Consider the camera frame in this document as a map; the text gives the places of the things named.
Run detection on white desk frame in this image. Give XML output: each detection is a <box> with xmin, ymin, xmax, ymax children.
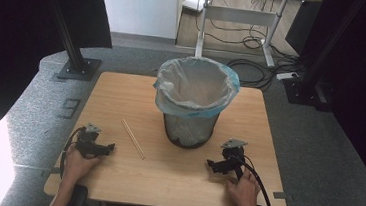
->
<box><xmin>188</xmin><ymin>0</ymin><xmax>324</xmax><ymax>73</ymax></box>

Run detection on white power strip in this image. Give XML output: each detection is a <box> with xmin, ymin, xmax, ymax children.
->
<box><xmin>274</xmin><ymin>70</ymin><xmax>300</xmax><ymax>83</ymax></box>

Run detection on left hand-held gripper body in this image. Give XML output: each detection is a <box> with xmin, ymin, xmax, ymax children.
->
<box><xmin>73</xmin><ymin>122</ymin><xmax>110</xmax><ymax>161</ymax></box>

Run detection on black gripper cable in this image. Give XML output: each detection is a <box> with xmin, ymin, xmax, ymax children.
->
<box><xmin>232</xmin><ymin>156</ymin><xmax>279</xmax><ymax>206</ymax></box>
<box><xmin>58</xmin><ymin>125</ymin><xmax>87</xmax><ymax>179</ymax></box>

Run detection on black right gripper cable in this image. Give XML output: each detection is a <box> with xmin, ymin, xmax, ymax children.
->
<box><xmin>232</xmin><ymin>156</ymin><xmax>279</xmax><ymax>206</ymax></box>

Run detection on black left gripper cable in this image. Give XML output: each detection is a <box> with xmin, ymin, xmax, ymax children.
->
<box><xmin>58</xmin><ymin>125</ymin><xmax>87</xmax><ymax>179</ymax></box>

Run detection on white box device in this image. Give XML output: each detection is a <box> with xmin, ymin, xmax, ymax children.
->
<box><xmin>180</xmin><ymin>0</ymin><xmax>207</xmax><ymax>15</ymax></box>

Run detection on translucent blue bin bag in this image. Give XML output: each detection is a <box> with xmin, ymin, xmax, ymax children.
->
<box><xmin>150</xmin><ymin>52</ymin><xmax>244</xmax><ymax>124</ymax></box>

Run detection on black metal stand with base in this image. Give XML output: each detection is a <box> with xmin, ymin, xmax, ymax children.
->
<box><xmin>280</xmin><ymin>0</ymin><xmax>366</xmax><ymax>117</ymax></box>
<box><xmin>38</xmin><ymin>0</ymin><xmax>109</xmax><ymax>84</ymax></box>

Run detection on black floor cables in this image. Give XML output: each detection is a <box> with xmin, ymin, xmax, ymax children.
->
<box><xmin>189</xmin><ymin>0</ymin><xmax>314</xmax><ymax>95</ymax></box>

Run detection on person's left hand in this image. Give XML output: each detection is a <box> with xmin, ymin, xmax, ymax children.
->
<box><xmin>60</xmin><ymin>144</ymin><xmax>105</xmax><ymax>190</ymax></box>

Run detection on wooden stick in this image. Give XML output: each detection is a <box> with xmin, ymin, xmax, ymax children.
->
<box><xmin>117</xmin><ymin>118</ymin><xmax>150</xmax><ymax>161</ymax></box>

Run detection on grey tape strip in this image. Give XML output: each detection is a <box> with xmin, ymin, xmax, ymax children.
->
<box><xmin>40</xmin><ymin>166</ymin><xmax>62</xmax><ymax>180</ymax></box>
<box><xmin>272</xmin><ymin>190</ymin><xmax>289</xmax><ymax>200</ymax></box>

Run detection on black mesh trash bin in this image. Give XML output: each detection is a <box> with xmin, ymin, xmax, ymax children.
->
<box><xmin>159</xmin><ymin>106</ymin><xmax>221</xmax><ymax>152</ymax></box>

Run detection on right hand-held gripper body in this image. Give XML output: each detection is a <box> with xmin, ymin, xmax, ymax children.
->
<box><xmin>217</xmin><ymin>137</ymin><xmax>250</xmax><ymax>181</ymax></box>

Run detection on person's right hand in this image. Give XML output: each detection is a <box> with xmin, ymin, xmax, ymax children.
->
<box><xmin>223</xmin><ymin>166</ymin><xmax>263</xmax><ymax>206</ymax></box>

